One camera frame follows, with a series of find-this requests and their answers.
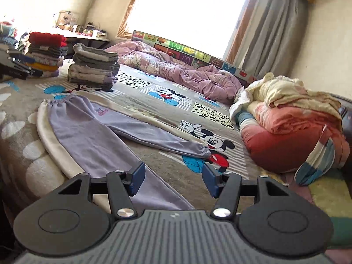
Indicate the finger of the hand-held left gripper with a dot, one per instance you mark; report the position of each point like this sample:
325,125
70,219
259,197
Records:
26,70

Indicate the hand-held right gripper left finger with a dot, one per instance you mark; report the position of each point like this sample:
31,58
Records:
138,178

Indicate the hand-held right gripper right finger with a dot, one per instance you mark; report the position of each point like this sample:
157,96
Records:
209,181

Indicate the purple pants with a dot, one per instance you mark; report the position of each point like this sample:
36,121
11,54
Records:
90,137

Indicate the stack of colourful folded clothes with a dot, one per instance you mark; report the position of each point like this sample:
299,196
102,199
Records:
45,52

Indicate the stack of grey folded clothes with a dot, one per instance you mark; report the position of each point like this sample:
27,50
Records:
93,67

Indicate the clear storage box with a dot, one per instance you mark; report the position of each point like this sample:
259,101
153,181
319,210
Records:
66,20

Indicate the white desk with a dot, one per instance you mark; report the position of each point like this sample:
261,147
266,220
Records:
88,39

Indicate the cartoon printed blanket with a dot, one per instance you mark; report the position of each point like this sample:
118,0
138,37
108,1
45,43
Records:
165,110

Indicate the red striped rolled quilt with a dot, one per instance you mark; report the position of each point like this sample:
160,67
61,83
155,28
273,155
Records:
277,145

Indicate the pink purple quilt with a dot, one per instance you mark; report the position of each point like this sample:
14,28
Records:
192,74

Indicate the cream yellow blanket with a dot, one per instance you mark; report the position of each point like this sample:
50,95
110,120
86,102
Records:
288,90

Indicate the yellow green mat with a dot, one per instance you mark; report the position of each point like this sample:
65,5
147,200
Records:
330,195

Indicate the colourful alphabet foam mat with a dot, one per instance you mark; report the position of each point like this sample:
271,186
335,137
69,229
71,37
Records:
187,51

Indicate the grey curtain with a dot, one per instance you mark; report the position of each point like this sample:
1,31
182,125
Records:
271,30

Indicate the window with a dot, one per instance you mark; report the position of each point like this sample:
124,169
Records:
187,13

